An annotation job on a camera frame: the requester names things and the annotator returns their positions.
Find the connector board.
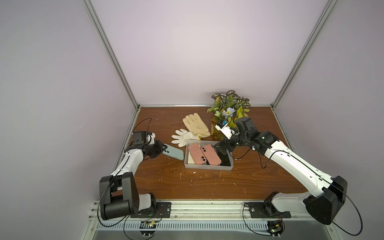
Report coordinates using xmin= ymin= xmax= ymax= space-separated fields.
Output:
xmin=139 ymin=221 xmax=158 ymax=239
xmin=267 ymin=220 xmax=285 ymax=238

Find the aluminium front rail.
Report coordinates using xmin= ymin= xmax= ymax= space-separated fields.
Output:
xmin=88 ymin=200 xmax=335 ymax=223

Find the cream rubber glove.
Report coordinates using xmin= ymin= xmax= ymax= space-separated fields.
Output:
xmin=182 ymin=113 xmax=211 ymax=138

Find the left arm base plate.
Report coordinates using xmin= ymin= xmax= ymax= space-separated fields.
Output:
xmin=131 ymin=202 xmax=172 ymax=219

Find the pink phone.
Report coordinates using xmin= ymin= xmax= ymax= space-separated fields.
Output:
xmin=201 ymin=145 xmax=222 ymax=166
xmin=188 ymin=143 xmax=207 ymax=165

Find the left connector board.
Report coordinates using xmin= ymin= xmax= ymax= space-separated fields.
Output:
xmin=139 ymin=221 xmax=158 ymax=239

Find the mint green phone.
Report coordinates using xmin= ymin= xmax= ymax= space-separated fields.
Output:
xmin=163 ymin=144 xmax=185 ymax=161

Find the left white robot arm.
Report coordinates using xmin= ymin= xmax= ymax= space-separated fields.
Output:
xmin=98 ymin=131 xmax=166 ymax=221

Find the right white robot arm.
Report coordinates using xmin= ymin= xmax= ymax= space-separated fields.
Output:
xmin=214 ymin=117 xmax=348 ymax=225

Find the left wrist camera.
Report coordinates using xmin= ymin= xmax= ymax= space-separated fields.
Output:
xmin=147 ymin=132 xmax=156 ymax=145

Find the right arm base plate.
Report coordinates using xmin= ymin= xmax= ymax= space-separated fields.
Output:
xmin=245 ymin=202 xmax=292 ymax=219

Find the cream white phone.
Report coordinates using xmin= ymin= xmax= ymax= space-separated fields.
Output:
xmin=188 ymin=152 xmax=195 ymax=165

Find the white phone black screen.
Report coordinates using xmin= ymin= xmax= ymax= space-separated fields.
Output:
xmin=217 ymin=151 xmax=233 ymax=167

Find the right connector board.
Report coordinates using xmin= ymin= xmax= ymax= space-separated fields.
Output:
xmin=267 ymin=220 xmax=285 ymax=238

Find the artificial plant in vase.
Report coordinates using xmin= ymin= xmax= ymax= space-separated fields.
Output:
xmin=207 ymin=90 xmax=251 ymax=141

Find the grey plastic storage box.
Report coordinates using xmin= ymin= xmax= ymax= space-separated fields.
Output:
xmin=184 ymin=140 xmax=234 ymax=171

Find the white cotton glove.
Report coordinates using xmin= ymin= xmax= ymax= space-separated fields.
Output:
xmin=171 ymin=129 xmax=201 ymax=148

